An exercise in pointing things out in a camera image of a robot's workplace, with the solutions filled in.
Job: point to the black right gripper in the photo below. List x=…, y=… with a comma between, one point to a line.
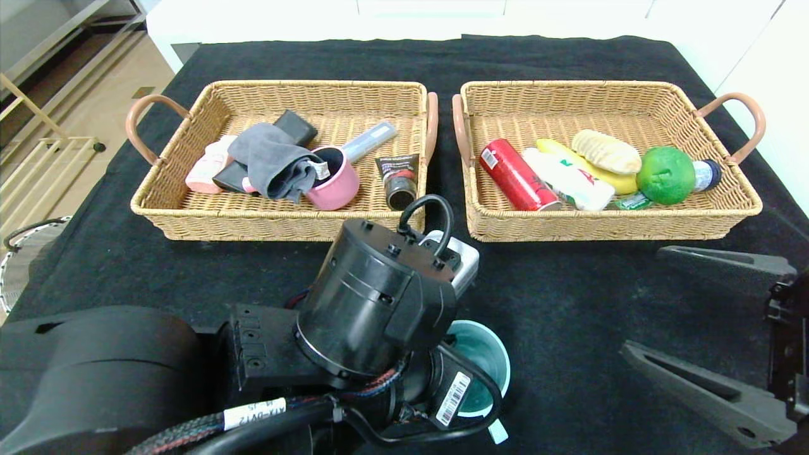
x=782, y=335

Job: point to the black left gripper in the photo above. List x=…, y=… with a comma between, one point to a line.
x=452, y=390

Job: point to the light blue mug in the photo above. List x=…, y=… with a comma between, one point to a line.
x=486, y=354

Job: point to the green lime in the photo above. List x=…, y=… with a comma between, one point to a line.
x=665, y=175

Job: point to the striped bread loaf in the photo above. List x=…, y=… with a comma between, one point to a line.
x=607, y=151

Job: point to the red soda can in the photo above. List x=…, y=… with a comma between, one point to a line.
x=515, y=177

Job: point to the pink saucepan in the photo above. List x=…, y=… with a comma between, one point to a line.
x=341, y=186

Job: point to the grey towel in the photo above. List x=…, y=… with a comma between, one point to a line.
x=272, y=161

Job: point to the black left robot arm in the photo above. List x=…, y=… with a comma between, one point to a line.
x=366, y=303

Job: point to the black tablecloth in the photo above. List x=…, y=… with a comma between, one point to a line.
x=569, y=284

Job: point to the small green packet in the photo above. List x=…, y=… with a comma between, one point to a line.
x=629, y=202

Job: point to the clear bottle with dark cap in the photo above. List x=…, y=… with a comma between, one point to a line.
x=708, y=175

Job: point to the yellow banana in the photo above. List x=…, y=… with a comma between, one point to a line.
x=622, y=183

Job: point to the white yogurt drink bottle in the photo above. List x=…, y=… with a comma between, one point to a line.
x=569, y=183

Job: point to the black cosmetic tube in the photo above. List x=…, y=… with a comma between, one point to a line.
x=398, y=175

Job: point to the clear blue plastic case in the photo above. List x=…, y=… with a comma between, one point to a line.
x=373, y=140

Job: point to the black leather case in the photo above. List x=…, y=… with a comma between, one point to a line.
x=297, y=126

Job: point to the small pink bottle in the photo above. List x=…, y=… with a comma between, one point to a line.
x=205, y=170

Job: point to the light wooden rack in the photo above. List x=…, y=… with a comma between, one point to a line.
x=25, y=100

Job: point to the grey metal shelf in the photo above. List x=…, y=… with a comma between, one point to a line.
x=63, y=31

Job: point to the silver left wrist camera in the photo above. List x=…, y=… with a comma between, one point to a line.
x=464, y=259

